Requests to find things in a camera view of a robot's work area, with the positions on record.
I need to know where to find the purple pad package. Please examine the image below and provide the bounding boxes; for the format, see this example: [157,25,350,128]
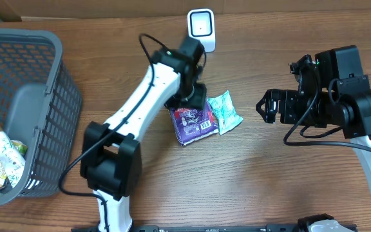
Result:
[169,99,218,146]

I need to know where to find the mint green snack packet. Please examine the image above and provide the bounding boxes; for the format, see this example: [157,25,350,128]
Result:
[208,90,243,135]

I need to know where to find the white tube gold cap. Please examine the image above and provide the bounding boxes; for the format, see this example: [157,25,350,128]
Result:
[0,126,26,188]

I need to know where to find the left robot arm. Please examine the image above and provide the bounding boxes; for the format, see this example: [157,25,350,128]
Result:
[80,37,207,231]

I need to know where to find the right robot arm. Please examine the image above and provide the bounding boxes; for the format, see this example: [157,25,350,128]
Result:
[256,45,371,194]

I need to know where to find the white barcode scanner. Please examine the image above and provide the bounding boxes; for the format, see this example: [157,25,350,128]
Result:
[187,8,216,53]

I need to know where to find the grey plastic shopping basket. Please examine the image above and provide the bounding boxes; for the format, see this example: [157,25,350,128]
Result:
[0,29,82,206]

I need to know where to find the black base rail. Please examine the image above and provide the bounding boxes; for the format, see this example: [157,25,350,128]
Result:
[71,213,357,232]

